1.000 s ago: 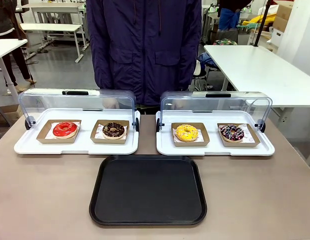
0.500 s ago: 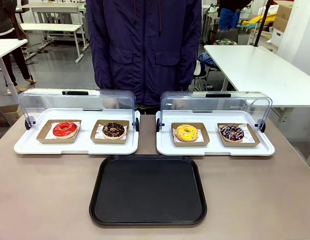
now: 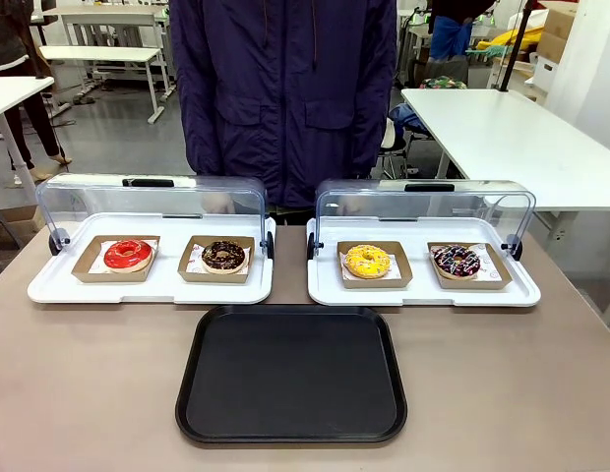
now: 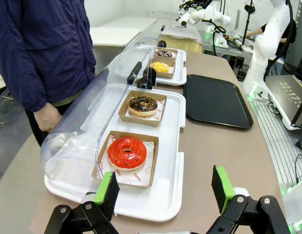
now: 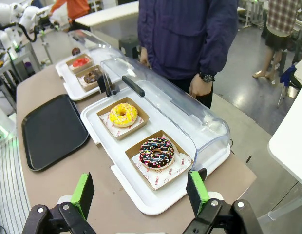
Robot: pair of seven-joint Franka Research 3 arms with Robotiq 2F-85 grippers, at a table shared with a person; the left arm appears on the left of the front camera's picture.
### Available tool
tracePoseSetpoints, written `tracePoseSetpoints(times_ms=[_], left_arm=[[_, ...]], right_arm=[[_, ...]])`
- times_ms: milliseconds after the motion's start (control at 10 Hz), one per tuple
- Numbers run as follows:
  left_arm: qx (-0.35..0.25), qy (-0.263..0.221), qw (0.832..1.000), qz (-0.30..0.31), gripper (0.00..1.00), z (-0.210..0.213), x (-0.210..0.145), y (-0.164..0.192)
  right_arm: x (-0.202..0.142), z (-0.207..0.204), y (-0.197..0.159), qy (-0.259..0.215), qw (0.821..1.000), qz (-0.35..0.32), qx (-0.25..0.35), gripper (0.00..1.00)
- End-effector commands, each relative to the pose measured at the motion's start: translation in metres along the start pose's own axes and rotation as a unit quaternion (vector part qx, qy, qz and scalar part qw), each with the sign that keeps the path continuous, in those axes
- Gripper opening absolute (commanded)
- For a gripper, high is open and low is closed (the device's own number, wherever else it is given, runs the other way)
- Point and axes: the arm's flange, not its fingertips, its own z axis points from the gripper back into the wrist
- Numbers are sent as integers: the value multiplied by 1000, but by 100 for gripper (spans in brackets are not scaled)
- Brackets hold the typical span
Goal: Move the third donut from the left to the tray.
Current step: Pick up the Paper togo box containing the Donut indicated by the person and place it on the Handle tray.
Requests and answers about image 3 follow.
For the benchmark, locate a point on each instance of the person's right hand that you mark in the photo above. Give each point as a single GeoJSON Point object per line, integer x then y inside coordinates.
{"type": "Point", "coordinates": [217, 202]}

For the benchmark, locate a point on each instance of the chocolate sprinkled donut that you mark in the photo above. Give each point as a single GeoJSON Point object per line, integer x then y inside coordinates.
{"type": "Point", "coordinates": [223, 256]}

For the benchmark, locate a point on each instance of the brown paper donut tray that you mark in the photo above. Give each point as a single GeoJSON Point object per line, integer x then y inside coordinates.
{"type": "Point", "coordinates": [189, 270]}
{"type": "Point", "coordinates": [88, 268]}
{"type": "Point", "coordinates": [401, 275]}
{"type": "Point", "coordinates": [494, 275]}

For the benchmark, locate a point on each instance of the red glazed donut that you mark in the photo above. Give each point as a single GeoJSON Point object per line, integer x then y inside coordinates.
{"type": "Point", "coordinates": [128, 255]}

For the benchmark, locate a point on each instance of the white display tray base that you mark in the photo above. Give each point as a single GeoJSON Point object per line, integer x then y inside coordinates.
{"type": "Point", "coordinates": [152, 290]}
{"type": "Point", "coordinates": [423, 295]}

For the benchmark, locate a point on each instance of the yellow sprinkled donut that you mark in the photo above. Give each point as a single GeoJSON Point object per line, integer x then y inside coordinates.
{"type": "Point", "coordinates": [369, 262]}

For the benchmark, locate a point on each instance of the black plastic serving tray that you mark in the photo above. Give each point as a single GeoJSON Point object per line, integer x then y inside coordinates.
{"type": "Point", "coordinates": [290, 373]}

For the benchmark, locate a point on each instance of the dark purple drizzled donut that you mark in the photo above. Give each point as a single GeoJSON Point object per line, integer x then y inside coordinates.
{"type": "Point", "coordinates": [456, 262]}

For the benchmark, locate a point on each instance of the clear hinged display cover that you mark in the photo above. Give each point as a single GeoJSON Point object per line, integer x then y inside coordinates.
{"type": "Point", "coordinates": [152, 196]}
{"type": "Point", "coordinates": [428, 201]}

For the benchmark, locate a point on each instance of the person in navy jacket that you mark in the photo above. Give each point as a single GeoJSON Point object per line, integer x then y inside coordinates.
{"type": "Point", "coordinates": [285, 98]}

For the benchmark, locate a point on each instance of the white desk with legs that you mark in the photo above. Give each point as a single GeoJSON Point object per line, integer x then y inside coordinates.
{"type": "Point", "coordinates": [103, 53]}

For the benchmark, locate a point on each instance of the office stool with base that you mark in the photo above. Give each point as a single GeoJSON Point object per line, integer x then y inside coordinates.
{"type": "Point", "coordinates": [398, 142]}

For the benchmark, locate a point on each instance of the person in dark clothes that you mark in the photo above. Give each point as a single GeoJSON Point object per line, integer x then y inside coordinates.
{"type": "Point", "coordinates": [19, 88]}

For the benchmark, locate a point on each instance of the person in blue apron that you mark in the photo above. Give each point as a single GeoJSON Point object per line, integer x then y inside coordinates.
{"type": "Point", "coordinates": [450, 44]}

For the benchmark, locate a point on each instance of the large white table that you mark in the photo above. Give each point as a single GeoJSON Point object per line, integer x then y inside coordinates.
{"type": "Point", "coordinates": [521, 147]}

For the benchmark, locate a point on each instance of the black pole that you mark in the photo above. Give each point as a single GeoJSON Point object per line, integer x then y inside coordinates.
{"type": "Point", "coordinates": [515, 46]}

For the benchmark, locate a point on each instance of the white storage box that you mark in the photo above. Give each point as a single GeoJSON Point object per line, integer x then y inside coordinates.
{"type": "Point", "coordinates": [545, 74]}

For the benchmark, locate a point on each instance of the cardboard box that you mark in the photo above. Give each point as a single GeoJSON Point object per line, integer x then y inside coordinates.
{"type": "Point", "coordinates": [556, 29]}

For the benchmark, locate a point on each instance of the white table with post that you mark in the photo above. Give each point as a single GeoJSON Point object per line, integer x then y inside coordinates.
{"type": "Point", "coordinates": [10, 96]}

